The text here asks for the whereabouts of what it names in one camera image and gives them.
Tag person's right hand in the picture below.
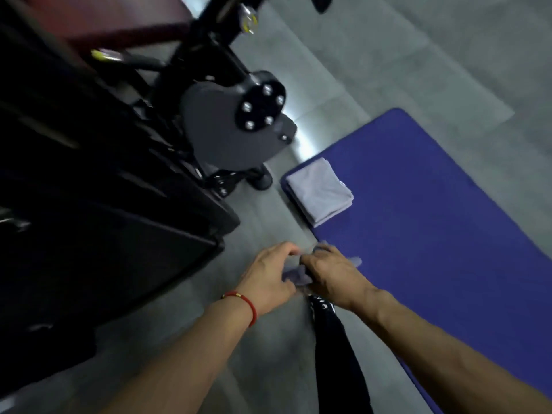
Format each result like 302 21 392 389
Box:
300 244 377 313

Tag person's black trousers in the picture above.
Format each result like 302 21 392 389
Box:
312 310 374 414

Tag person's right forearm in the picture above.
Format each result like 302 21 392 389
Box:
355 288 552 414

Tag dark grey printed towel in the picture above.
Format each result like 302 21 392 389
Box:
282 240 363 294

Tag black and white sneaker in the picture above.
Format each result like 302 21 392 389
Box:
308 295 338 316

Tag purple ribbed mat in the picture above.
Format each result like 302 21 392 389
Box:
280 108 552 414

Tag black weight stack machine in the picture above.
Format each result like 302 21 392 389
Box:
0 0 334 397

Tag person's left hand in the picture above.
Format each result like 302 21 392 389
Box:
235 241 302 318

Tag person's left forearm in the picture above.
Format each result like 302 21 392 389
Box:
99 297 255 414

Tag red string bracelet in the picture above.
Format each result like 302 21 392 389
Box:
221 290 258 328

